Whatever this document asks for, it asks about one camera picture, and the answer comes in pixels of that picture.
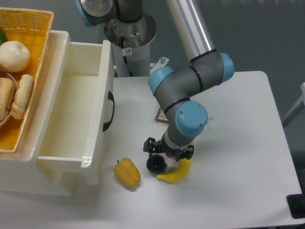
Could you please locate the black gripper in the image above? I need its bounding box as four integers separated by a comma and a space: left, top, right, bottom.
143, 132, 194, 162

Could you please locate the dark purple mangosteen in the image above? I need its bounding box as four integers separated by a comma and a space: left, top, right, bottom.
146, 154, 167, 174

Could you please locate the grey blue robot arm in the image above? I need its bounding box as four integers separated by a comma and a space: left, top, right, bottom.
76, 0, 234, 160

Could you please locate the red bell pepper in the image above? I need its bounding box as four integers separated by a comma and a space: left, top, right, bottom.
166, 153, 176, 160

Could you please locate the yellow banana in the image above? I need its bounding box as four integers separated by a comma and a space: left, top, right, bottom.
156, 158, 192, 184

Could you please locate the bread slice in plastic bag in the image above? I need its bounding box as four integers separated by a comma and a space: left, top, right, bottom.
154, 107, 213, 131

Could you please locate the yellow bell pepper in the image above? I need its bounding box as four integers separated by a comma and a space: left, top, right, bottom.
113, 157, 141, 188

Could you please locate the white plastic drawer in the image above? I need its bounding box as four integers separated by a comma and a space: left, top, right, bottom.
38, 41, 114, 185

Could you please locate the black device at table edge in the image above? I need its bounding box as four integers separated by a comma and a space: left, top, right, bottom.
286, 194, 305, 219

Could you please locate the white furniture leg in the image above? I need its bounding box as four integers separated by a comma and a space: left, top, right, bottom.
282, 83, 305, 128

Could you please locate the white drawer cabinet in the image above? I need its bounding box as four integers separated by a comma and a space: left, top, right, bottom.
0, 31, 90, 196

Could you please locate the long beige bread roll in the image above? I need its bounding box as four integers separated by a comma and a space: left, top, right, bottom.
11, 74, 34, 120

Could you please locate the beige bread in bowl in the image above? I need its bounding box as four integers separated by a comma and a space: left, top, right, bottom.
0, 77, 15, 121

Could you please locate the white round bun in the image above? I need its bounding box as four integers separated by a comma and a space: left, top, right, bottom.
0, 41, 31, 73

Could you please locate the metal bowl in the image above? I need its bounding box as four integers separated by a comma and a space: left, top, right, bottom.
0, 70, 18, 127

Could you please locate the yellow woven basket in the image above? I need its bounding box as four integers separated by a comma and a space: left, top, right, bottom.
0, 8, 54, 154

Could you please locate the green vegetable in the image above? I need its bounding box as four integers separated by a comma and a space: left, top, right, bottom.
0, 28, 8, 45

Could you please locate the black drawer handle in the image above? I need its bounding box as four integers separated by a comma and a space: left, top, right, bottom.
102, 91, 115, 132

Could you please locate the metal mounting bracket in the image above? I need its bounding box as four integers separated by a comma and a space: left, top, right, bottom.
150, 57, 170, 75

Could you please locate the black cable on pedestal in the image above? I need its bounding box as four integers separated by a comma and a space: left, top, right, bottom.
120, 36, 134, 77

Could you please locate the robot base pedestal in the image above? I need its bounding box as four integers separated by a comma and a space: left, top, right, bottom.
104, 12, 157, 77

